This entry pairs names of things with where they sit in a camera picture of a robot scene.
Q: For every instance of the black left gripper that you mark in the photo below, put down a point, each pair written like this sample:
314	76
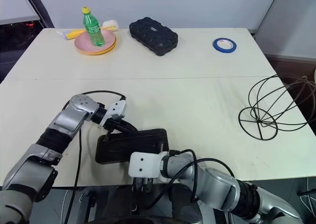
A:
111	124

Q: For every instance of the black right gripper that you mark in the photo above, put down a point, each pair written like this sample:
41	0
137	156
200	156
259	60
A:
143	180

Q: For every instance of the black bit case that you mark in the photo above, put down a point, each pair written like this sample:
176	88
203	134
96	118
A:
130	145

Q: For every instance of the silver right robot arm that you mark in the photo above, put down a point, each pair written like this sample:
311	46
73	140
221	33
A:
217	184

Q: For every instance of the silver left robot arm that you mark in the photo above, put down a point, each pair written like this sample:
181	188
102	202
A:
64	121

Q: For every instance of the black rugged hard case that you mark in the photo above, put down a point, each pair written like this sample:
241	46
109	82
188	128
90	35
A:
154	36

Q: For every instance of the dark rounded robot torso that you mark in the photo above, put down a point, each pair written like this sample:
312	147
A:
111	204

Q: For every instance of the yellow plate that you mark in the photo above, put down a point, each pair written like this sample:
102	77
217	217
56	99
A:
93	53

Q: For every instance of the pink plate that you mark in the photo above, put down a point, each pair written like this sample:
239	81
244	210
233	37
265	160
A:
84	42

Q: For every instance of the green plastic bottle yellow cap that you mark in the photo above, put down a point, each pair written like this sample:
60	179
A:
95	31

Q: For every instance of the white sponge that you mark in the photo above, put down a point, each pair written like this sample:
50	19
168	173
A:
111	25

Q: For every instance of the blue tape roll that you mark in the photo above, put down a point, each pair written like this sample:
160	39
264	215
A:
217	46

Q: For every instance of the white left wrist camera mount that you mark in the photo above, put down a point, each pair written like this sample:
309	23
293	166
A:
116	109

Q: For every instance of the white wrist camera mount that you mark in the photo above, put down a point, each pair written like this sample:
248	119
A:
116	109
143	164

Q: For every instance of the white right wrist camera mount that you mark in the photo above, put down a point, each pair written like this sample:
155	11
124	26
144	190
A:
143	164

